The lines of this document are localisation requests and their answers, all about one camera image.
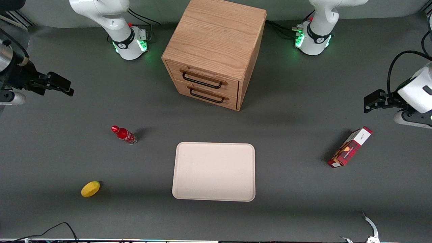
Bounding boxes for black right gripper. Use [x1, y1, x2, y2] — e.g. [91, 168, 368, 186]
[5, 61, 74, 97]

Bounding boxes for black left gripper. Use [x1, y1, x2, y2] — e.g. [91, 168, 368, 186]
[364, 89, 405, 113]

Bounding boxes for red coke bottle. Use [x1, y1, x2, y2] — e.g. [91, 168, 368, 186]
[111, 125, 138, 145]

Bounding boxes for beige plastic tray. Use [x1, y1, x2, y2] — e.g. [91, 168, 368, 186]
[172, 142, 256, 202]

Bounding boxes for red plaid shortbread box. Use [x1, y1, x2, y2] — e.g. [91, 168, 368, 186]
[327, 126, 373, 168]

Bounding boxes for yellow lemon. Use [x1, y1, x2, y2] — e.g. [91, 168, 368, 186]
[81, 181, 101, 197]

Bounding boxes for wooden drawer front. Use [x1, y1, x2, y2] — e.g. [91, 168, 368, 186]
[174, 80, 239, 110]
[166, 61, 239, 98]

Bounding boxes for wooden drawer cabinet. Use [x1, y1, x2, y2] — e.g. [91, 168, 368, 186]
[161, 0, 267, 111]

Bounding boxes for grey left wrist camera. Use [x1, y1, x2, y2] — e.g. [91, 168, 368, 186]
[393, 111, 432, 129]

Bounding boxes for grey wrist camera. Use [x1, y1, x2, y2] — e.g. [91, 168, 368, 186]
[393, 111, 432, 129]
[0, 91, 26, 106]

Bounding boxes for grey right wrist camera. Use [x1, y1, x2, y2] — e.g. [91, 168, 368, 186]
[0, 91, 26, 106]

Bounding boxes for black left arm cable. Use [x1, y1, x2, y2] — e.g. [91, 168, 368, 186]
[387, 50, 432, 98]

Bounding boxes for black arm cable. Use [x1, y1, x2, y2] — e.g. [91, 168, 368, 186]
[0, 29, 30, 66]
[387, 50, 432, 98]

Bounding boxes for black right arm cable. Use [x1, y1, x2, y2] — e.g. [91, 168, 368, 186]
[0, 29, 30, 66]

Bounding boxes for aluminium frame profile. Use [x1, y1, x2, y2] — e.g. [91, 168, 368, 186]
[0, 9, 35, 31]

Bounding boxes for black left arm base cables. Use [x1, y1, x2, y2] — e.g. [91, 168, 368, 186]
[266, 10, 316, 36]

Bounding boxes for thin black table cable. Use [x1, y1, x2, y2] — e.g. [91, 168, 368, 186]
[12, 222, 79, 243]

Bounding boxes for black drawer handle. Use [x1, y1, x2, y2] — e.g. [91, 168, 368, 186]
[182, 70, 223, 89]
[190, 87, 225, 104]

